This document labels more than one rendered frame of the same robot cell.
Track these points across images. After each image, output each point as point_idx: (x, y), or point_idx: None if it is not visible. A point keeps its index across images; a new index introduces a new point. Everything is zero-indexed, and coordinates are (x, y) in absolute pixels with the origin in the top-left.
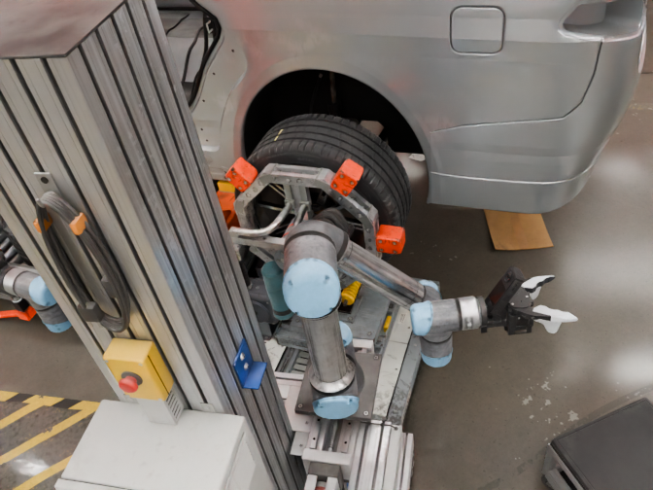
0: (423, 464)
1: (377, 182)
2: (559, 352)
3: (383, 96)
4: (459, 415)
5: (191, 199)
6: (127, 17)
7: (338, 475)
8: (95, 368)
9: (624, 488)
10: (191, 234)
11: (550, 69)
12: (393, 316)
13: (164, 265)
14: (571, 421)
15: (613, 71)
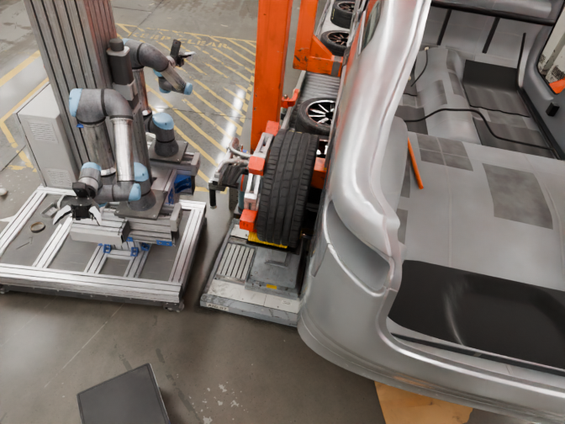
0: (180, 319)
1: (266, 188)
2: (266, 419)
3: None
4: (213, 341)
5: (66, 20)
6: None
7: None
8: None
9: (102, 401)
10: (60, 32)
11: (318, 230)
12: (279, 291)
13: (33, 22)
14: (203, 418)
15: (330, 283)
